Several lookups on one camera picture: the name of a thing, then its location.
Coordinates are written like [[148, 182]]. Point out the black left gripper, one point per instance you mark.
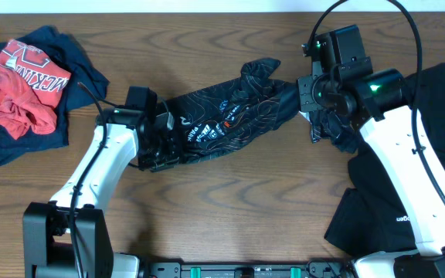
[[174, 147]]

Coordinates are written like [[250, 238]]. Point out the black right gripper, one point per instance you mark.
[[307, 101]]

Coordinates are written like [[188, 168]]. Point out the black printed cycling jersey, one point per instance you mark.
[[226, 117]]

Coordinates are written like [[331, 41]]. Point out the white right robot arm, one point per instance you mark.
[[377, 105]]

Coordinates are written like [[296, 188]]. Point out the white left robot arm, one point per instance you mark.
[[68, 236]]

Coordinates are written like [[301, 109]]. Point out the navy blue t-shirt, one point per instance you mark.
[[69, 55]]

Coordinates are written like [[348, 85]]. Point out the plain black shirt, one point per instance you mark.
[[370, 217]]

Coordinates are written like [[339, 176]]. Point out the red printed t-shirt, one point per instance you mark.
[[31, 87]]

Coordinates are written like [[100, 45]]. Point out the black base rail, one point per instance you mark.
[[313, 269]]

